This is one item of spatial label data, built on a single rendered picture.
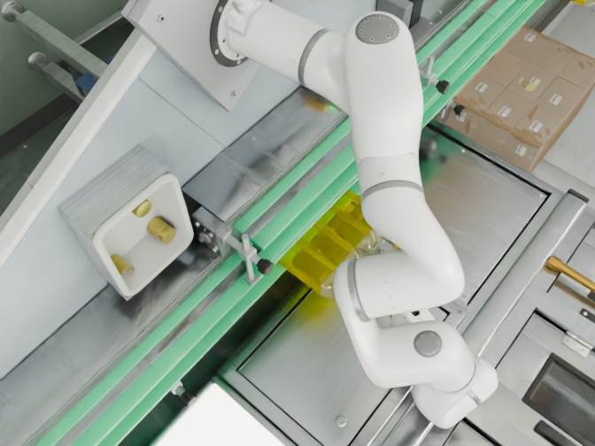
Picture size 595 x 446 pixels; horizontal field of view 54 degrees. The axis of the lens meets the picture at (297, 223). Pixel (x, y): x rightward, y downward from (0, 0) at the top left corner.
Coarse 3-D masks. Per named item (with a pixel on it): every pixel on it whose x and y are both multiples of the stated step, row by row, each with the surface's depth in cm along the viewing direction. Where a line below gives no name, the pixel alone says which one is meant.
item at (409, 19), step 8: (384, 0) 135; (392, 0) 134; (400, 0) 134; (408, 0) 134; (416, 0) 134; (376, 8) 138; (384, 8) 136; (392, 8) 135; (400, 8) 133; (408, 8) 133; (416, 8) 136; (400, 16) 135; (408, 16) 135; (416, 16) 139; (408, 24) 138
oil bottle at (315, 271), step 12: (300, 240) 124; (288, 252) 122; (300, 252) 122; (312, 252) 122; (288, 264) 122; (300, 264) 120; (312, 264) 120; (324, 264) 120; (300, 276) 122; (312, 276) 119; (324, 276) 119; (324, 288) 118
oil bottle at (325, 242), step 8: (320, 224) 126; (312, 232) 124; (320, 232) 124; (328, 232) 124; (304, 240) 124; (312, 240) 123; (320, 240) 123; (328, 240) 123; (336, 240) 123; (312, 248) 123; (320, 248) 122; (328, 248) 122; (336, 248) 122; (344, 248) 122; (352, 248) 122; (328, 256) 121; (336, 256) 121; (344, 256) 121; (352, 256) 121; (336, 264) 121
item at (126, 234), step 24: (144, 192) 93; (168, 192) 101; (120, 216) 90; (144, 216) 108; (168, 216) 110; (96, 240) 89; (120, 240) 106; (144, 240) 112; (144, 264) 109; (168, 264) 111; (120, 288) 102
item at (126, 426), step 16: (544, 0) 175; (528, 16) 172; (512, 32) 168; (496, 48) 164; (480, 64) 161; (464, 80) 157; (448, 96) 154; (432, 112) 151; (272, 272) 126; (256, 288) 124; (240, 304) 122; (224, 320) 120; (208, 336) 118; (192, 352) 116; (176, 368) 115; (160, 384) 113; (144, 400) 111; (128, 416) 110; (144, 416) 110; (112, 432) 108; (128, 432) 109
